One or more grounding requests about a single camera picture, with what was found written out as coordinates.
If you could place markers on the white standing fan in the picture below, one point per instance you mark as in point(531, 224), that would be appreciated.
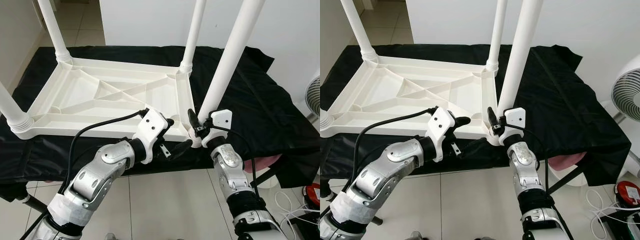
point(627, 95)
point(314, 97)

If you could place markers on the red round floor device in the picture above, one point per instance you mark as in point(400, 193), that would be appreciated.
point(629, 192)
point(312, 195)

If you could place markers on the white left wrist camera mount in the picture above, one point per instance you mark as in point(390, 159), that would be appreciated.
point(440, 125)
point(150, 127)

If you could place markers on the pink cloth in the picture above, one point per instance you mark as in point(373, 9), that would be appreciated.
point(567, 161)
point(262, 162)

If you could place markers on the black table cloth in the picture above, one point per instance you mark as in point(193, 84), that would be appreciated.
point(575, 100)
point(270, 100)

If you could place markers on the grey left robot foot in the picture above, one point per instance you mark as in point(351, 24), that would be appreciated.
point(416, 236)
point(110, 236)

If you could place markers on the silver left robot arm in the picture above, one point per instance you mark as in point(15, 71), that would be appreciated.
point(90, 180)
point(375, 180)

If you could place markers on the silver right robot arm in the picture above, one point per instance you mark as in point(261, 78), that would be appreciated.
point(240, 185)
point(530, 185)

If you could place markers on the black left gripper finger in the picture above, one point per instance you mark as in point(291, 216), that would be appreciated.
point(168, 121)
point(462, 120)
point(181, 147)
point(472, 146)

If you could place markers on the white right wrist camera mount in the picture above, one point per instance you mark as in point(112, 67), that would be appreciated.
point(514, 121)
point(220, 122)

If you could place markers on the white plastic children table top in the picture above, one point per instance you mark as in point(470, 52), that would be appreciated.
point(75, 90)
point(390, 90)

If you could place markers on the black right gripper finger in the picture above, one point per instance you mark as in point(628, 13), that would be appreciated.
point(492, 119)
point(193, 121)

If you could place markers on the black floor box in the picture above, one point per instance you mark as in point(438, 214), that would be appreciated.
point(622, 225)
point(306, 225)

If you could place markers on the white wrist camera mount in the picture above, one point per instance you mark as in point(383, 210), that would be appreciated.
point(150, 127)
point(440, 125)
point(514, 121)
point(220, 122)

